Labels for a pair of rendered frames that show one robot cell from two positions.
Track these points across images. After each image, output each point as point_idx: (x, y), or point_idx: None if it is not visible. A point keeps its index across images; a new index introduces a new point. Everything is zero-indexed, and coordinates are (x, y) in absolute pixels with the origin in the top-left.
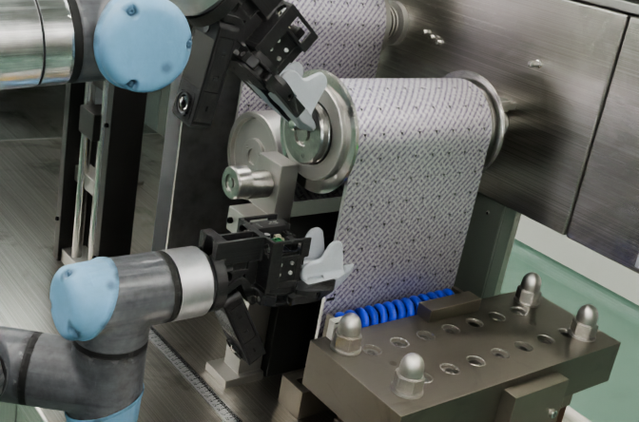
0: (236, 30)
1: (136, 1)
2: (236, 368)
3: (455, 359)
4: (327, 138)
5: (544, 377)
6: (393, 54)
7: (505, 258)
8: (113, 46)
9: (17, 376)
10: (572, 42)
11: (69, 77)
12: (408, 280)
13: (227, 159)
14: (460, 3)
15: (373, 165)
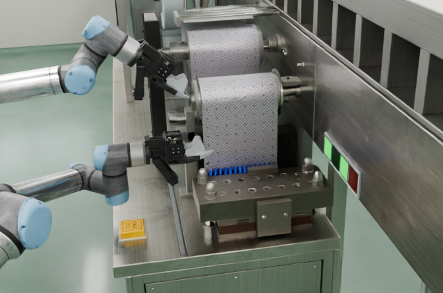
0: (143, 67)
1: (72, 70)
2: (186, 190)
3: (244, 189)
4: (194, 101)
5: (280, 198)
6: (279, 58)
7: None
8: (66, 83)
9: (87, 181)
10: (308, 55)
11: (62, 92)
12: (248, 158)
13: None
14: (289, 35)
15: (213, 111)
